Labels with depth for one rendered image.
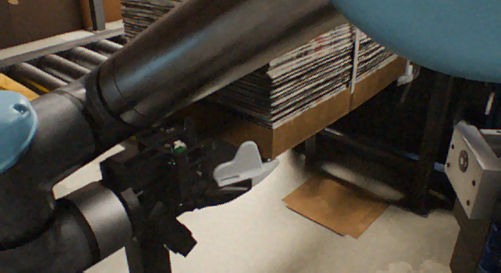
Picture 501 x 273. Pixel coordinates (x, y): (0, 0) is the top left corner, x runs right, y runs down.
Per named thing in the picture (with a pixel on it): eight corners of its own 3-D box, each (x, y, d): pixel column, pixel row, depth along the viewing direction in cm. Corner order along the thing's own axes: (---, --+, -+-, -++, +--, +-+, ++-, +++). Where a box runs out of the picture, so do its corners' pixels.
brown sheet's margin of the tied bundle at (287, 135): (271, 161, 58) (271, 130, 56) (133, 103, 75) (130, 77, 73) (339, 118, 69) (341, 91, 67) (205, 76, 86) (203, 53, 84)
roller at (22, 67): (150, 171, 68) (147, 141, 66) (9, 87, 95) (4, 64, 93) (177, 157, 71) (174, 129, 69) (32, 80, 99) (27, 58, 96)
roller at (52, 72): (180, 149, 71) (188, 118, 70) (34, 73, 98) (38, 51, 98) (202, 149, 75) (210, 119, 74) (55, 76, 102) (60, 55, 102)
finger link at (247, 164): (289, 139, 55) (215, 155, 52) (288, 181, 58) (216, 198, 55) (278, 127, 57) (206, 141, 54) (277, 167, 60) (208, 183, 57)
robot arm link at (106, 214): (106, 277, 45) (63, 240, 50) (143, 252, 48) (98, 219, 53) (92, 217, 42) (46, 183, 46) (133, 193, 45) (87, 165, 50)
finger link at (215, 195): (256, 185, 54) (182, 202, 51) (256, 196, 55) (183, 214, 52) (242, 165, 58) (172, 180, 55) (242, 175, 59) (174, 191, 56)
